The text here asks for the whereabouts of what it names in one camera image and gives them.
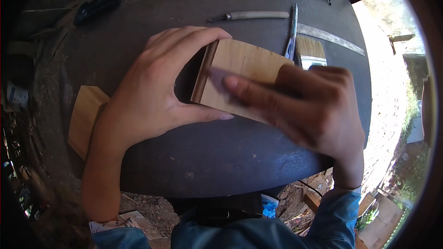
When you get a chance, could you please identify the blue plastic bag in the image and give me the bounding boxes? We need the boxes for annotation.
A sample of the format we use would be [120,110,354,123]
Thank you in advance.
[261,195,279,219]

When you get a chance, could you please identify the person's left index finger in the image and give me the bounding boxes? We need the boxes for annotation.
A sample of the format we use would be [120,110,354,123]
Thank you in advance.
[157,27,233,77]

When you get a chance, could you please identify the wooden handled awl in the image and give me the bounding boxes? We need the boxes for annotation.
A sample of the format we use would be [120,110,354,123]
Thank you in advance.
[207,10,290,23]

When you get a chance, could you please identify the flat bristle paint brush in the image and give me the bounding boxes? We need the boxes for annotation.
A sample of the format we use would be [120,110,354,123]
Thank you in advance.
[295,35,328,71]

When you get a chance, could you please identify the white printed paper sheet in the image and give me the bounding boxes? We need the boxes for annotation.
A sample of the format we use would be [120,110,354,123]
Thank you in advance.
[89,210,164,240]

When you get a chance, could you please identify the steel ruler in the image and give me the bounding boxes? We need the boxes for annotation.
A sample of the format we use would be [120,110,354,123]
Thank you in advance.
[296,23,366,57]

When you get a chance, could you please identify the black plastic tool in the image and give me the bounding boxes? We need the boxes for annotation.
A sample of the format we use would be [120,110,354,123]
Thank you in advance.
[73,0,124,26]

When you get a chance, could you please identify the person's left thumb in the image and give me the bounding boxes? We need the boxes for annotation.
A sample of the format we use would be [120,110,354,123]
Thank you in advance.
[178,105,235,123]

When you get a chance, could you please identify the grey sandpaper piece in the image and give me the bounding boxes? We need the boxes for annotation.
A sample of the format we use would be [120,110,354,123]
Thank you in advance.
[207,67,243,106]

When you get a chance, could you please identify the person's right hand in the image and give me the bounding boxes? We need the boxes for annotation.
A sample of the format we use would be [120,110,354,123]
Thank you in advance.
[221,64,366,167]

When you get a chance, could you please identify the person's right fingers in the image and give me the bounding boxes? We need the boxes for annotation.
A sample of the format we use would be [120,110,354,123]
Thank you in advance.
[276,64,352,92]

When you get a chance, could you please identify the person's body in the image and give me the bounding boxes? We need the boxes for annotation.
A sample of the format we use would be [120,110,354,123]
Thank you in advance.
[91,194,314,249]

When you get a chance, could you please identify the cardboard box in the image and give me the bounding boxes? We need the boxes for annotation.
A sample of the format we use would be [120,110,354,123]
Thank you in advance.
[356,192,404,249]

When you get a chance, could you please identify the person's right thumb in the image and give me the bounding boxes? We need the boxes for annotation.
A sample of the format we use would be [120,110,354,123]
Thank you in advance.
[221,75,289,118]

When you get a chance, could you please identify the person's left hand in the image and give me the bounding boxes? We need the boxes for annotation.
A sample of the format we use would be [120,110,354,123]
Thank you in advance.
[100,26,235,153]

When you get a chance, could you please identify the person's left middle finger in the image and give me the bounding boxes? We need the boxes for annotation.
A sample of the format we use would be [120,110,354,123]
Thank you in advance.
[145,27,194,50]

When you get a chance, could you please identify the wooden board with dark edge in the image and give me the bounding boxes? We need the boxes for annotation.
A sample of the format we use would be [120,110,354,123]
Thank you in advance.
[190,38,295,125]

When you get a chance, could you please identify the plain light wooden board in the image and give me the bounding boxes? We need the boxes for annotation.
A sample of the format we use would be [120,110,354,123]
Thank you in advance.
[67,85,111,162]

